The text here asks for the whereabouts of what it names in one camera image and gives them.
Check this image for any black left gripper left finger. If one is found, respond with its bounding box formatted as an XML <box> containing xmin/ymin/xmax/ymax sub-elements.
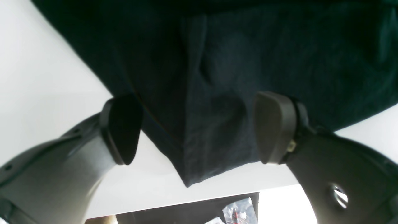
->
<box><xmin>0</xmin><ymin>95</ymin><xmax>143</xmax><ymax>224</ymax></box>

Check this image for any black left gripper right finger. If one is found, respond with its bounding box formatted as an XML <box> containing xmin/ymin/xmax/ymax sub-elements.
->
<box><xmin>253</xmin><ymin>91</ymin><xmax>398</xmax><ymax>224</ymax></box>

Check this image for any black printed T-shirt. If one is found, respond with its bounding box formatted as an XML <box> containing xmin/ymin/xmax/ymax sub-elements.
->
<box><xmin>33</xmin><ymin>0</ymin><xmax>398</xmax><ymax>187</ymax></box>

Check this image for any clear plastic bag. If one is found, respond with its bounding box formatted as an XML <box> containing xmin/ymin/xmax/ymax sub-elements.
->
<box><xmin>206</xmin><ymin>197</ymin><xmax>258</xmax><ymax>224</ymax></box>

